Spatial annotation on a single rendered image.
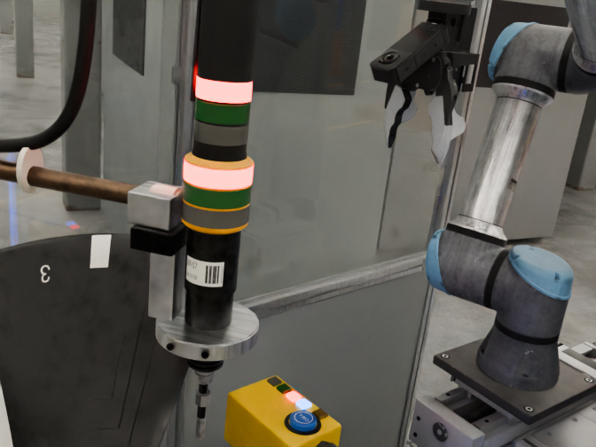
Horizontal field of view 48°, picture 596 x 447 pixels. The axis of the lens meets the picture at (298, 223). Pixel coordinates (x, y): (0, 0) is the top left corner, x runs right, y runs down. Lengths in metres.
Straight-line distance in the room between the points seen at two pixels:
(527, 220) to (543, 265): 4.07
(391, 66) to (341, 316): 0.98
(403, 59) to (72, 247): 0.47
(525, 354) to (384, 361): 0.76
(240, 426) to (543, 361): 0.56
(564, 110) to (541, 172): 0.47
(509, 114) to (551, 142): 3.90
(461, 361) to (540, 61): 0.58
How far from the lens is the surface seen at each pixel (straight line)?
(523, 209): 5.25
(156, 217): 0.44
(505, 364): 1.29
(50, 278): 0.64
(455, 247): 1.29
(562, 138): 5.29
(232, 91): 0.40
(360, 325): 1.82
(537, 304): 1.25
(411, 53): 0.88
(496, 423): 1.29
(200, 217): 0.41
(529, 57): 1.33
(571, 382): 1.38
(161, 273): 0.45
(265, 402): 1.07
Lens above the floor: 1.68
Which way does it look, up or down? 20 degrees down
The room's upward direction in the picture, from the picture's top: 6 degrees clockwise
